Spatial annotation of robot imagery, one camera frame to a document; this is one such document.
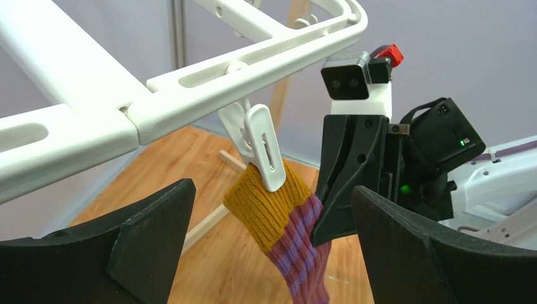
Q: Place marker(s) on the maroon striped sock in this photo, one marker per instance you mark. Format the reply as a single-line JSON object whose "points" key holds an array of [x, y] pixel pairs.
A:
{"points": [[281, 224]]}

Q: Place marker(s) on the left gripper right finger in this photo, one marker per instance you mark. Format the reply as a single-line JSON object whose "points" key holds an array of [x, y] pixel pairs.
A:
{"points": [[412, 259]]}

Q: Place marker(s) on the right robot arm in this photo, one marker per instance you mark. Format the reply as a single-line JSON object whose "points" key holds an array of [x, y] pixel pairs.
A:
{"points": [[494, 174]]}

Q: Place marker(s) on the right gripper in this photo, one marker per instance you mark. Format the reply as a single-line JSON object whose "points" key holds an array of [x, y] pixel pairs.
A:
{"points": [[440, 139]]}

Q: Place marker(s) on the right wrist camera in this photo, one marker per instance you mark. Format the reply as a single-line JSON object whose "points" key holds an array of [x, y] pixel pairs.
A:
{"points": [[360, 83]]}

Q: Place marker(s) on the white clip sock hanger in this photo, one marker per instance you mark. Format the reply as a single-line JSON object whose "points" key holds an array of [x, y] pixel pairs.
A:
{"points": [[101, 111]]}

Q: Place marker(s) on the wooden drying rack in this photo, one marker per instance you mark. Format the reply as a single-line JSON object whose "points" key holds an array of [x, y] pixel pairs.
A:
{"points": [[253, 132]]}

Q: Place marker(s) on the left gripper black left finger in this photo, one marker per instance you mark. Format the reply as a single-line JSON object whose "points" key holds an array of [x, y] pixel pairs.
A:
{"points": [[129, 255]]}

